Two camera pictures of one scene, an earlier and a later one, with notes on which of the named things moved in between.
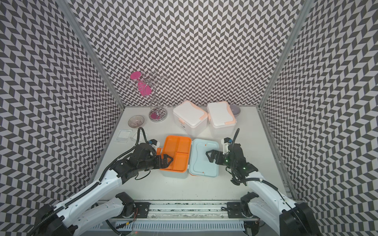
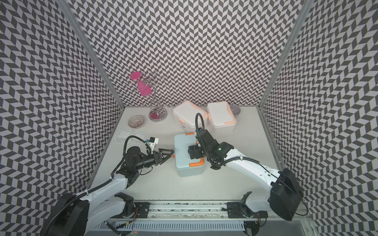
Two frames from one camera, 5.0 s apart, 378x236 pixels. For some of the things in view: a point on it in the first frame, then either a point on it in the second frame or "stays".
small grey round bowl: [235, 109] stays
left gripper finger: [165, 163] -> [165, 153]
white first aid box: [222, 121] stays
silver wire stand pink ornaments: [145, 83] stays
